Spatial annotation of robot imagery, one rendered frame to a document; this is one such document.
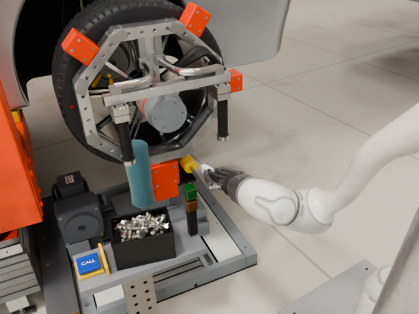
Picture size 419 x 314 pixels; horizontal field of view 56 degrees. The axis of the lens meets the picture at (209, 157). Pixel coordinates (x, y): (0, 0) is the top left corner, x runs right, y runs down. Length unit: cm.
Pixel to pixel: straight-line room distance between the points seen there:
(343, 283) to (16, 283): 124
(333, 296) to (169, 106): 80
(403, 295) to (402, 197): 177
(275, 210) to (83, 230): 101
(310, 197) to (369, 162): 27
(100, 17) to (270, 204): 85
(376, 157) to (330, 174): 175
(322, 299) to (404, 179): 148
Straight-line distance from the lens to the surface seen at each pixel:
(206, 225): 193
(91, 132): 147
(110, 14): 144
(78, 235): 179
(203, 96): 165
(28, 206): 149
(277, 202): 97
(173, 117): 136
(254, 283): 189
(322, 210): 108
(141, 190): 149
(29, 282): 183
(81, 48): 136
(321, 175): 258
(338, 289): 139
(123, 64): 193
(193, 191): 131
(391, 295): 81
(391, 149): 83
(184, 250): 140
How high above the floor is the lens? 145
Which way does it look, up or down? 32 degrees down
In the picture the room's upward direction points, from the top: 2 degrees counter-clockwise
